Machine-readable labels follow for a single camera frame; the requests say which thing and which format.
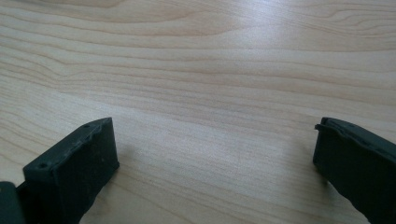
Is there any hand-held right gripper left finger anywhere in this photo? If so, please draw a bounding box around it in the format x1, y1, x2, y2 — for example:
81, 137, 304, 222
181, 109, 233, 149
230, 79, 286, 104
17, 117, 120, 224

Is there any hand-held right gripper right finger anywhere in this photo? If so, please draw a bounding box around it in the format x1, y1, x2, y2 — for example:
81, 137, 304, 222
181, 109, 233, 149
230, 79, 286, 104
312, 117, 396, 224

